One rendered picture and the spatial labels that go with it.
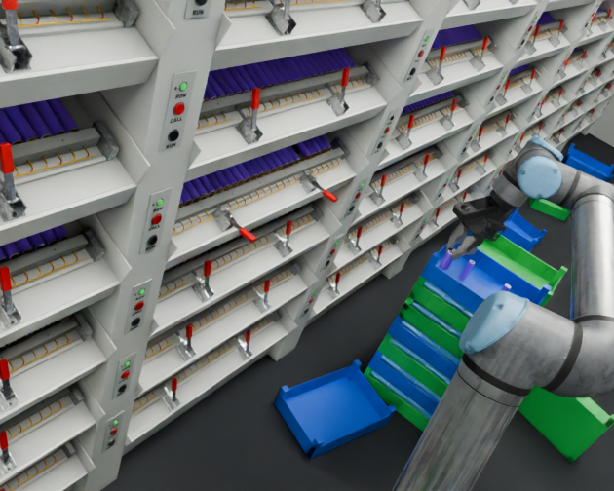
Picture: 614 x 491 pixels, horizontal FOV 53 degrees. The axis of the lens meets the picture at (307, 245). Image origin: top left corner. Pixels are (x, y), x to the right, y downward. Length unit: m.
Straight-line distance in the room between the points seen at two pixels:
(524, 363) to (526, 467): 1.19
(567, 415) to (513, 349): 1.24
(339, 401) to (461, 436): 0.95
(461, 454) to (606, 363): 0.26
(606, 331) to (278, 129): 0.64
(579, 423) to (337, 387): 0.78
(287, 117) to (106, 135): 0.39
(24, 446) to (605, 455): 1.83
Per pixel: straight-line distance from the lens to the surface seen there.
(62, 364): 1.16
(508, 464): 2.12
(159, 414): 1.60
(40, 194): 0.86
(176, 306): 1.28
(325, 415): 1.90
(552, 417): 2.24
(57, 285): 1.01
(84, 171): 0.90
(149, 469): 1.69
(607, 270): 1.23
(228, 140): 1.05
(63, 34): 0.78
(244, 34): 0.94
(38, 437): 1.31
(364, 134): 1.48
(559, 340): 1.00
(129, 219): 0.96
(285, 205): 1.31
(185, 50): 0.84
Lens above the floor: 1.46
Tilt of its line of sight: 37 degrees down
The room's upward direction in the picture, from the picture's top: 22 degrees clockwise
